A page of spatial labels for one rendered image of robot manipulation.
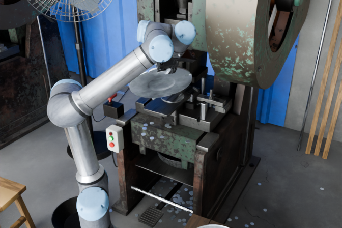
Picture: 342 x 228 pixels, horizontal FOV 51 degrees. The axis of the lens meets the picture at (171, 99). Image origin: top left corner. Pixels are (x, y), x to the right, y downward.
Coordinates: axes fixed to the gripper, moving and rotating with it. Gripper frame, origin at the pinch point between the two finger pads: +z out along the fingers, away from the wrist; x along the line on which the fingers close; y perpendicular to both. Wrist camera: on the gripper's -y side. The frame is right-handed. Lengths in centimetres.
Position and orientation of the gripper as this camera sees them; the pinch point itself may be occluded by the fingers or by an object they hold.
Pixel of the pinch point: (166, 69)
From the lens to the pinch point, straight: 152.3
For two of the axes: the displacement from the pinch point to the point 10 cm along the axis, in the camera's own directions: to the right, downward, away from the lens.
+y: -9.3, 1.8, -3.3
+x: 2.7, 9.3, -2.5
